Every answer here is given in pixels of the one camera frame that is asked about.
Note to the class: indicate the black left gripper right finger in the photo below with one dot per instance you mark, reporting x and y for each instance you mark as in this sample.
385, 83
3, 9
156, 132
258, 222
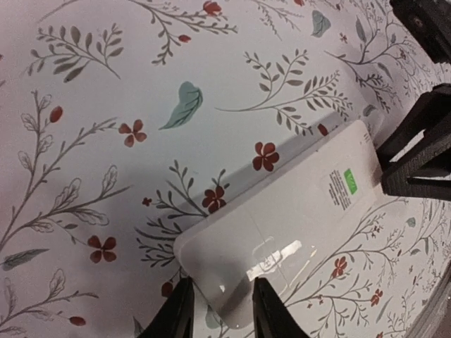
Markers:
271, 317

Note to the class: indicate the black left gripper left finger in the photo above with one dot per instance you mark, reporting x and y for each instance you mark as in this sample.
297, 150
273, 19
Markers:
175, 318

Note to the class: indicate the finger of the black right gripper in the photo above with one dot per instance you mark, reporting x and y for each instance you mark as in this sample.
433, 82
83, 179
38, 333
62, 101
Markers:
415, 159

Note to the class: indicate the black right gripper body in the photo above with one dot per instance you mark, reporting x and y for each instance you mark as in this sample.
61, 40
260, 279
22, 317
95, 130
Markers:
428, 21

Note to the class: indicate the white remote control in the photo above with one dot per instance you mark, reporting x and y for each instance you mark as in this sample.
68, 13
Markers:
282, 227

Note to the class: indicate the floral patterned table mat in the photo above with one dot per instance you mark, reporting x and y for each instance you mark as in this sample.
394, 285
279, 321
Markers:
125, 123

